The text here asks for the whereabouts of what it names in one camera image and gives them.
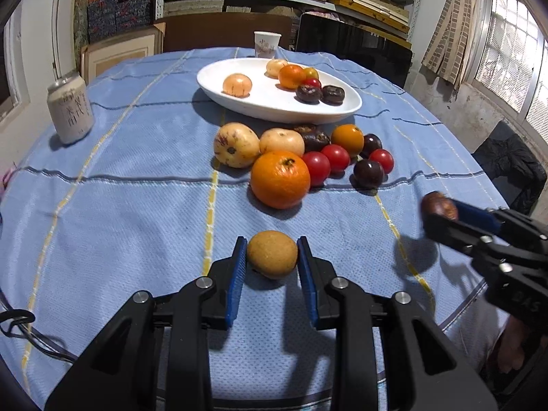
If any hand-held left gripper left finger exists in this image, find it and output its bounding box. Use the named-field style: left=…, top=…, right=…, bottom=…
left=45, top=236, right=249, bottom=411

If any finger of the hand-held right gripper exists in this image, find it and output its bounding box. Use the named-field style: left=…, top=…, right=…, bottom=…
left=422, top=213, right=508, bottom=275
left=451, top=199, right=514, bottom=236

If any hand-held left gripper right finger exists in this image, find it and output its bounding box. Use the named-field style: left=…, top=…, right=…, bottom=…
left=296, top=236, right=499, bottom=411

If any dark brown water chestnut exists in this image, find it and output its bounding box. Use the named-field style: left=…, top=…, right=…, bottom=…
left=296, top=84, right=323, bottom=104
left=420, top=191, right=459, bottom=223
left=293, top=124, right=331, bottom=153
left=321, top=85, right=346, bottom=106

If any tan longan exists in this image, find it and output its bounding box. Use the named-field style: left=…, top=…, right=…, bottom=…
left=247, top=230, right=299, bottom=280

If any dark purple cherry tomato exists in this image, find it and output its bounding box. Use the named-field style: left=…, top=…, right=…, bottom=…
left=359, top=134, right=383, bottom=159
left=353, top=159, right=385, bottom=190

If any orange tangerine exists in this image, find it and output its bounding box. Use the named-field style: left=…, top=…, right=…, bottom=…
left=278, top=64, right=307, bottom=90
left=250, top=151, right=311, bottom=210

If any purple streaked pepino melon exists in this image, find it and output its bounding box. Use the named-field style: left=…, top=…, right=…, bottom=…
left=213, top=122, right=261, bottom=169

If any pale yellow pepino melon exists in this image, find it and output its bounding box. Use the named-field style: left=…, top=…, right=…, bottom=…
left=266, top=58, right=289, bottom=78
left=259, top=128, right=306, bottom=157

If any white plate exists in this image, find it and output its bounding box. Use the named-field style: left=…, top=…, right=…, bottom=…
left=196, top=57, right=363, bottom=124

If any pale orange pepino melon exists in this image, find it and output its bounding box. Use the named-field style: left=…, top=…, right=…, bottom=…
left=223, top=73, right=253, bottom=97

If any person's right hand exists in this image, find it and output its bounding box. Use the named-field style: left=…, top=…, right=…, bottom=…
left=488, top=317, right=536, bottom=375

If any black jacket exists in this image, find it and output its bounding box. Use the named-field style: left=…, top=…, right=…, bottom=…
left=471, top=135, right=548, bottom=217

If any blue striped tablecloth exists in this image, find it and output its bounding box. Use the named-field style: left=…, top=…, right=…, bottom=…
left=0, top=47, right=510, bottom=411

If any metal framed meshed window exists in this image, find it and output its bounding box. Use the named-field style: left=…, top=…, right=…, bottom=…
left=464, top=0, right=548, bottom=138

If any brick patterned curtain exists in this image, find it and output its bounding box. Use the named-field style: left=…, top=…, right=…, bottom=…
left=422, top=0, right=482, bottom=90

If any black flat screen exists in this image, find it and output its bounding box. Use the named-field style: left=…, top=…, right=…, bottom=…
left=295, top=12, right=414, bottom=90

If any stack of yellow wooden frames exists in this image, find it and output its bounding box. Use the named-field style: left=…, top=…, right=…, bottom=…
left=329, top=0, right=412, bottom=37

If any beige drink can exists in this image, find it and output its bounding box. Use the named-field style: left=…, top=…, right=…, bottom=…
left=46, top=73, right=95, bottom=145

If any white printed paper cup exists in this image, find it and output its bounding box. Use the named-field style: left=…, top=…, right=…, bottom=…
left=253, top=31, right=282, bottom=59

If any brown wooden board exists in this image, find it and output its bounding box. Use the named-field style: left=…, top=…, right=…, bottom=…
left=165, top=12, right=296, bottom=54

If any grey woven flat box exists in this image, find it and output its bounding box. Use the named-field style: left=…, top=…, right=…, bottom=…
left=164, top=0, right=224, bottom=16

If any stack of blue patterned boxes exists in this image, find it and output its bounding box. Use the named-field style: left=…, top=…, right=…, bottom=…
left=87, top=0, right=154, bottom=44

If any green marbled board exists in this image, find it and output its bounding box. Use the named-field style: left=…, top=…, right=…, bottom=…
left=73, top=0, right=89, bottom=69

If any white framed window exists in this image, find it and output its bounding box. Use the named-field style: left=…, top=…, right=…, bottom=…
left=0, top=0, right=33, bottom=133

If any white wooden slat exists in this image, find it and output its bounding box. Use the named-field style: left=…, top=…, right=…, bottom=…
left=51, top=0, right=67, bottom=78

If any black cable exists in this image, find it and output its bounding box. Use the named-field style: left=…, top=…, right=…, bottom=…
left=0, top=293, right=78, bottom=364

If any beige picture frame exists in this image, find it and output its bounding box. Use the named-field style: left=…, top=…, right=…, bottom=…
left=80, top=23, right=165, bottom=85

